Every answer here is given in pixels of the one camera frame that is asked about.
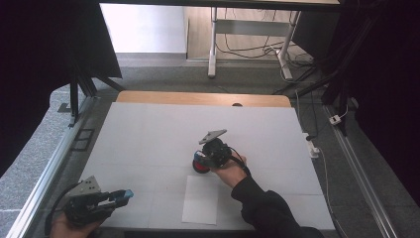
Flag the black metal stand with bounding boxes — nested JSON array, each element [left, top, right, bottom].
[[66, 58, 126, 129], [271, 13, 377, 137]]

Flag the aluminium rail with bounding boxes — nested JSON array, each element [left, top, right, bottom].
[[323, 104, 399, 238], [5, 95, 97, 238]]

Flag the black curtain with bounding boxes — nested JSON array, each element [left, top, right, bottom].
[[291, 0, 420, 207], [0, 0, 124, 178]]

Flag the person's right hand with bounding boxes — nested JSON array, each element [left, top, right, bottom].
[[210, 153, 249, 189]]

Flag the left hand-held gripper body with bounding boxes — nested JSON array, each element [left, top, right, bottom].
[[62, 175, 116, 228]]

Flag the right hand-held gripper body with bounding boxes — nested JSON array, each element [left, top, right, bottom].
[[198, 128, 233, 169]]

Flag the white desk frame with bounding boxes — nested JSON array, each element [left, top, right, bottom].
[[207, 6, 302, 81]]

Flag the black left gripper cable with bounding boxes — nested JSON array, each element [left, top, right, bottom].
[[44, 181, 82, 238]]

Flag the black floor cables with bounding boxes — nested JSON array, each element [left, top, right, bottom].
[[215, 8, 318, 83]]

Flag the white power strip cable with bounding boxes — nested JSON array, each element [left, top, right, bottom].
[[318, 148, 350, 238]]

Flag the white table mat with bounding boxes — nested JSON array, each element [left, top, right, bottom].
[[79, 101, 337, 231]]

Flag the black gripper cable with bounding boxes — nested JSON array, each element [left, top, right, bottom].
[[228, 146, 253, 178], [44, 181, 82, 238]]

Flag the white paper sheet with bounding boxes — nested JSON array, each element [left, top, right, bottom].
[[180, 175, 220, 226]]

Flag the person's left hand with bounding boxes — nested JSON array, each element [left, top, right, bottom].
[[49, 211, 102, 238]]

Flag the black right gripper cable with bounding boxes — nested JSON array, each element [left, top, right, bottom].
[[228, 146, 253, 178]]

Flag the white power strip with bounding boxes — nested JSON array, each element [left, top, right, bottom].
[[302, 132, 321, 160]]

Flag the round red ink pad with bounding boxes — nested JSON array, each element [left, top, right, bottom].
[[191, 158, 212, 175]]

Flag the wooden table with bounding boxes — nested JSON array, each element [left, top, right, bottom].
[[115, 90, 293, 109]]

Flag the blue stamp cap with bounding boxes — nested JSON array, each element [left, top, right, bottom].
[[118, 188, 135, 201]]

